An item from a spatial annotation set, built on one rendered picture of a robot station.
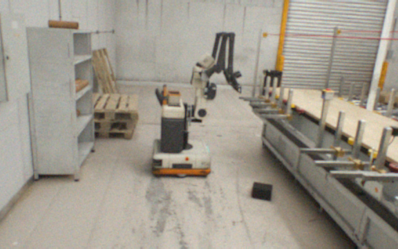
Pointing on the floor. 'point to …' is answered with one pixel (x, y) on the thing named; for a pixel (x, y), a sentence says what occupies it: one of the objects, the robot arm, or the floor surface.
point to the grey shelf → (59, 99)
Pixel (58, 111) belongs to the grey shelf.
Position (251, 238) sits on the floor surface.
